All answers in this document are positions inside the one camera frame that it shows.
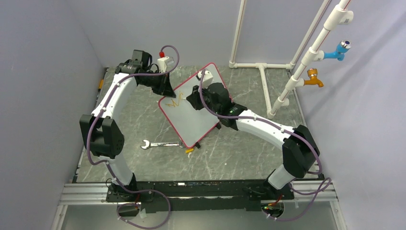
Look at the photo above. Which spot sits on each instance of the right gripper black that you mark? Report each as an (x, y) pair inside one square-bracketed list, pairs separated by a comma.
[(194, 97)]

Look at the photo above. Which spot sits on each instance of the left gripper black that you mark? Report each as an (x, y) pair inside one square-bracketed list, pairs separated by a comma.
[(165, 88)]

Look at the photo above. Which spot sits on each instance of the whiteboard with red rim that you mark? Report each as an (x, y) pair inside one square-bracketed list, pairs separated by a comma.
[(189, 124)]

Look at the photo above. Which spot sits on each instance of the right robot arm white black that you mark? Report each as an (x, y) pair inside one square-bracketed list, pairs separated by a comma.
[(299, 149)]

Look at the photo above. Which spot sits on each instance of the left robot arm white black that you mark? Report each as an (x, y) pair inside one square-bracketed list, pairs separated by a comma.
[(102, 137)]

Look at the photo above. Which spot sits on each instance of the silver combination wrench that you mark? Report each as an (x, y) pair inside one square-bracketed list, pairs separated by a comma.
[(147, 144)]

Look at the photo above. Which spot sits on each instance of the orange tap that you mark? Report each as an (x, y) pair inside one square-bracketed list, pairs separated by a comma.
[(313, 78)]

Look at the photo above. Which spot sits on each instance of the blue tap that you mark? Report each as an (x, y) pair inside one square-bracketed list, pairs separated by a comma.
[(339, 54)]

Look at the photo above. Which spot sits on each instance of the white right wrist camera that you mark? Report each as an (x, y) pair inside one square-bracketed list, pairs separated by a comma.
[(205, 78)]

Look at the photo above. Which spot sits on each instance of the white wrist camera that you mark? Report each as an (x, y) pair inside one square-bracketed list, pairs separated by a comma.
[(205, 78), (165, 62)]

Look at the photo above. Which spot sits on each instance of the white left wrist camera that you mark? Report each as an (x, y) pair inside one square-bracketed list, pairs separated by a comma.
[(165, 62)]

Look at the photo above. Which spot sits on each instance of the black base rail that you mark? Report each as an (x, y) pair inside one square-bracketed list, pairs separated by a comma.
[(155, 196)]

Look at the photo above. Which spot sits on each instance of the white pvc pipe frame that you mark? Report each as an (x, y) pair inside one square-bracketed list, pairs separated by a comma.
[(340, 15)]

